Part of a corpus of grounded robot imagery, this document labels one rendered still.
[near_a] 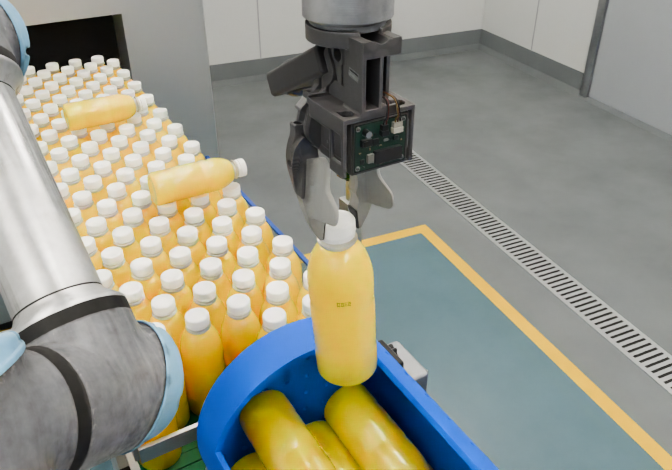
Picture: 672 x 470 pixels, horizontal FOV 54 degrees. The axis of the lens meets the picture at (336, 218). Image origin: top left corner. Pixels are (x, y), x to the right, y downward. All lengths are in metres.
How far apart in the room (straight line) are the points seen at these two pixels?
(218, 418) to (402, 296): 2.12
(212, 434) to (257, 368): 0.10
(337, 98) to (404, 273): 2.50
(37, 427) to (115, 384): 0.08
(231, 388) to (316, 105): 0.41
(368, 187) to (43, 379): 0.33
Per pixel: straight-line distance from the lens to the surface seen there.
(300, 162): 0.59
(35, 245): 0.66
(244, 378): 0.83
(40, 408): 0.56
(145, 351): 0.64
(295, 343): 0.83
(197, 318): 1.09
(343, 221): 0.65
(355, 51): 0.52
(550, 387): 2.61
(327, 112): 0.54
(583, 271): 3.24
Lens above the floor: 1.79
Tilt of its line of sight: 31 degrees down
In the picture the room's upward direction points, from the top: straight up
